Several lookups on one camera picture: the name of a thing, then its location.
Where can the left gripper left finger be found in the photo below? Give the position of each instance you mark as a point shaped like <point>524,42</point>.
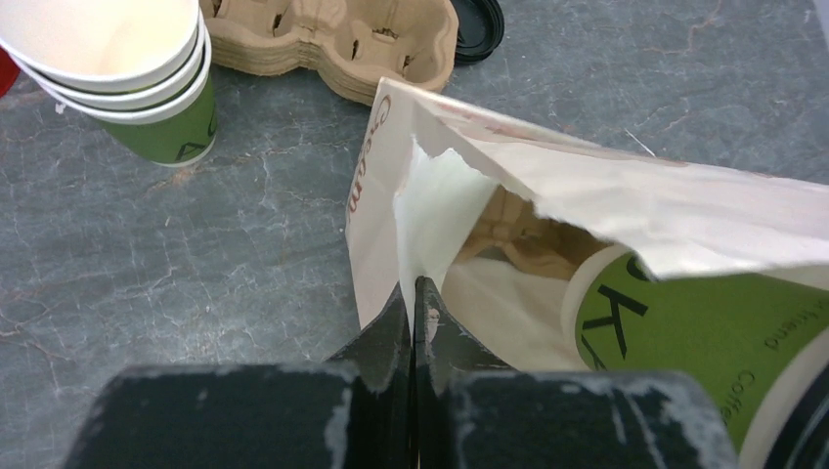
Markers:
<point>351,411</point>

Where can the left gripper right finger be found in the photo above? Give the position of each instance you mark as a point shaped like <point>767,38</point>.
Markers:
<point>476,411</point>

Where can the brown paper bag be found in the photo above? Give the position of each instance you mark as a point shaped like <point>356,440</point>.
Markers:
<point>429,165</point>

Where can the brown cardboard cup carrier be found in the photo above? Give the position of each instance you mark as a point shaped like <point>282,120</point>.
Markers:
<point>351,44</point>

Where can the stack of black lids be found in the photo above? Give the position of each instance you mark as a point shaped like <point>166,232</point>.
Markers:
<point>480,30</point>

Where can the stack of paper cups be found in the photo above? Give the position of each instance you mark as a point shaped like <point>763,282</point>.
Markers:
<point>141,69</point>

